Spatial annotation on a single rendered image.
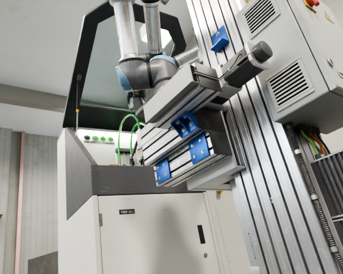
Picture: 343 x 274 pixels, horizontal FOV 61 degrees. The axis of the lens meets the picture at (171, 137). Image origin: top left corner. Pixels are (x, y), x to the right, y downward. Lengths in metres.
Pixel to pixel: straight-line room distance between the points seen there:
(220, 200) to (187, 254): 0.42
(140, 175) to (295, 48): 1.02
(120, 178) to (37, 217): 7.41
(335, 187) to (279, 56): 0.43
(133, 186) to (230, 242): 0.67
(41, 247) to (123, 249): 7.36
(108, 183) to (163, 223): 0.36
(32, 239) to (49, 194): 1.27
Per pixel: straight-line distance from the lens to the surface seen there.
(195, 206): 1.73
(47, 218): 8.95
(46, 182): 9.20
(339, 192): 0.97
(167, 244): 1.58
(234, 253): 1.83
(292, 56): 0.98
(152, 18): 1.51
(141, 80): 1.28
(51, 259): 3.57
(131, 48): 1.32
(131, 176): 1.59
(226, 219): 1.85
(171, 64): 1.31
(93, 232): 1.46
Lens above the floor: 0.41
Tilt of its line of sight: 24 degrees up
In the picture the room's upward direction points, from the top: 11 degrees counter-clockwise
